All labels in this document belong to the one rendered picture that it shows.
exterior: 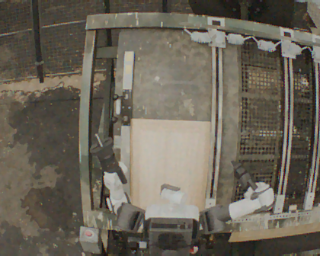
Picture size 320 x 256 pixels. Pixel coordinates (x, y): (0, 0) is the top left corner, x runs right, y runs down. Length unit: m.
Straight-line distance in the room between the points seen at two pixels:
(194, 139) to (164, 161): 0.21
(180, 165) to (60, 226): 1.51
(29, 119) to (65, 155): 0.70
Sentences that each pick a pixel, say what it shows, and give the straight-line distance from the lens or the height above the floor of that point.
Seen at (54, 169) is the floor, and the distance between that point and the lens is 4.36.
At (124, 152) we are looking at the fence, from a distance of 2.80.
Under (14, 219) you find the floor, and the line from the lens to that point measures 4.09.
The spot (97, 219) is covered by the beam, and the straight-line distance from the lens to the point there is 2.92.
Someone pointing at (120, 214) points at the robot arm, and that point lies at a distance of 2.36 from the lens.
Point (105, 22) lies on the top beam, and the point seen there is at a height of 1.83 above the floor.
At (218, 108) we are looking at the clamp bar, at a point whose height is 1.41.
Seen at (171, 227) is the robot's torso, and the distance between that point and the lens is 2.23.
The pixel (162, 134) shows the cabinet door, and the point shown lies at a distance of 2.80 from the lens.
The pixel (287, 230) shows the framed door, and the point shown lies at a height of 0.34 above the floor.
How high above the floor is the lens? 3.29
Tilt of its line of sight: 46 degrees down
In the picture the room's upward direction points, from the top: straight up
